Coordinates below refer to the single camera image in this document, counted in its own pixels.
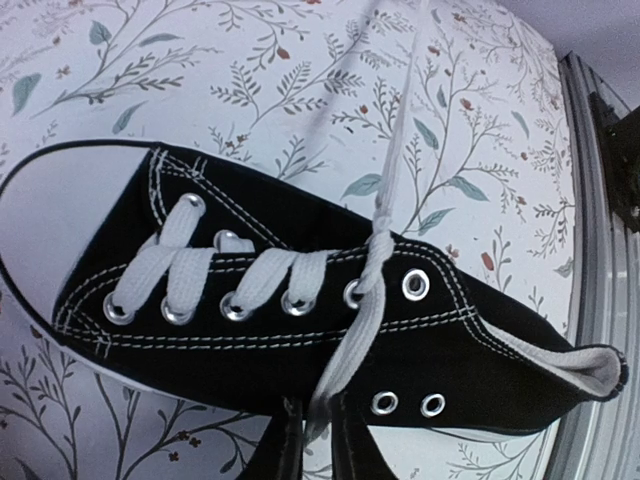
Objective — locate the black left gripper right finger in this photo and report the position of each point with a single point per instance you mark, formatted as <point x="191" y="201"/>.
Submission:
<point x="355" y="454"/>

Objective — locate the black white canvas sneaker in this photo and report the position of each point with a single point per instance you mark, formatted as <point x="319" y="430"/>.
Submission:
<point x="207" y="280"/>

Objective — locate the floral patterned table mat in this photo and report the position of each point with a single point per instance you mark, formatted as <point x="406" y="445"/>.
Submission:
<point x="306" y="92"/>

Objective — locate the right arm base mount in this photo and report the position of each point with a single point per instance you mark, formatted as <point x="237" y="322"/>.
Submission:
<point x="618" y="142"/>

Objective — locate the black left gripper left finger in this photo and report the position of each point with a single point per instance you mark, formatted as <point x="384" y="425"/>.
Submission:
<point x="279" y="452"/>

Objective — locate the front aluminium rail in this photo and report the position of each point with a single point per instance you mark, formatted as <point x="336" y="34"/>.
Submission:
<point x="599" y="440"/>

